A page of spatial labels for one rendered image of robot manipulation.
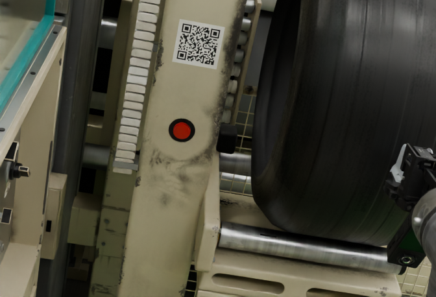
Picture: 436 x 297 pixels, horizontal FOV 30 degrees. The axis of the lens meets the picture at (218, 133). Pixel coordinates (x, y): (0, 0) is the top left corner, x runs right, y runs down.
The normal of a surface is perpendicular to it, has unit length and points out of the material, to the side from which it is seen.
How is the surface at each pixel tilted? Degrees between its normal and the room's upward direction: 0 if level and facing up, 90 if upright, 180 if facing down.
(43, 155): 90
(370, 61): 63
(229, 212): 0
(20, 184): 90
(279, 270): 0
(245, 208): 0
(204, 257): 90
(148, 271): 90
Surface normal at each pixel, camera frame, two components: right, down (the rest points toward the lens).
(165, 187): 0.00, 0.43
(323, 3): -0.56, -0.37
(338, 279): 0.19, -0.89
